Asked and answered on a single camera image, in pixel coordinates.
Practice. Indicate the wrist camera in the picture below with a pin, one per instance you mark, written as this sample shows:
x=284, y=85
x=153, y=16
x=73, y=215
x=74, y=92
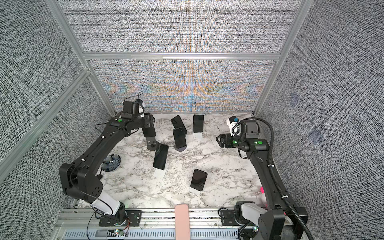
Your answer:
x=234, y=126
x=137, y=107

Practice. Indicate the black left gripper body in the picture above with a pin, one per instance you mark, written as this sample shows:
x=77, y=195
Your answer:
x=146, y=121

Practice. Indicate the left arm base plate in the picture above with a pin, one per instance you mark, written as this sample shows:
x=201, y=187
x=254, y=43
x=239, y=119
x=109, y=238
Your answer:
x=132, y=216

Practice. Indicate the black round phone stand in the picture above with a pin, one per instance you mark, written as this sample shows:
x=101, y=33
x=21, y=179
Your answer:
x=152, y=143

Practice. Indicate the purple round phone stand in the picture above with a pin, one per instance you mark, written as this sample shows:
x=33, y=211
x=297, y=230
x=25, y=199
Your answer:
x=180, y=149

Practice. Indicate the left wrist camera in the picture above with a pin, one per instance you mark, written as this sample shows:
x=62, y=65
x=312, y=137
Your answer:
x=137, y=107

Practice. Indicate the pink plush toy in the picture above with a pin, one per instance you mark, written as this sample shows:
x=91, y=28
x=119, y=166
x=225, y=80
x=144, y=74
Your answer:
x=263, y=197

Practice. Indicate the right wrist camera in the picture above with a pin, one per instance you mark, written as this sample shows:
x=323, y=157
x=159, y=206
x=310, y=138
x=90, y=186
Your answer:
x=234, y=126

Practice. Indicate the white back phone stand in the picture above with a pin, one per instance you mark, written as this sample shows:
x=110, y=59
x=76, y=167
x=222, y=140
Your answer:
x=198, y=136

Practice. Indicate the black phone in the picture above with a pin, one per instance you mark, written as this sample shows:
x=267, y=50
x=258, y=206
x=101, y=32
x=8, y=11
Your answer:
x=160, y=157
x=179, y=137
x=150, y=131
x=198, y=180
x=177, y=122
x=198, y=123

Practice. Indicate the white folding phone stand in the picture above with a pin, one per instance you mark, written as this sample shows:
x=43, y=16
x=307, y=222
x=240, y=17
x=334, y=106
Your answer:
x=159, y=174

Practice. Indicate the aluminium front rail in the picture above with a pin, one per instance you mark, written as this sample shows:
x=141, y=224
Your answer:
x=156, y=224

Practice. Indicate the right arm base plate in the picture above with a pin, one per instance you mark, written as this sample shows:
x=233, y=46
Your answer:
x=228, y=217

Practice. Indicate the white front phone stand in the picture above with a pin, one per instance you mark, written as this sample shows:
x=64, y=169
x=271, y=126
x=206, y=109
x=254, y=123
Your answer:
x=194, y=191

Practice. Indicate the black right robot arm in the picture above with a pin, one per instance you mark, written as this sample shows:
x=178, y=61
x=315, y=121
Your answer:
x=282, y=216

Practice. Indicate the dark flower shaped coaster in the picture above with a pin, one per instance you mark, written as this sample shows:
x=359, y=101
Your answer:
x=111, y=163

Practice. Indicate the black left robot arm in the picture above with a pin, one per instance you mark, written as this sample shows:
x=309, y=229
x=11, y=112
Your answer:
x=79, y=179

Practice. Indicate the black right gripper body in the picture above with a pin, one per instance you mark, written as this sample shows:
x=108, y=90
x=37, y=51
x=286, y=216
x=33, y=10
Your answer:
x=236, y=141

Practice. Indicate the pink bar front centre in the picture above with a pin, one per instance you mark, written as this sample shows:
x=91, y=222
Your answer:
x=182, y=222

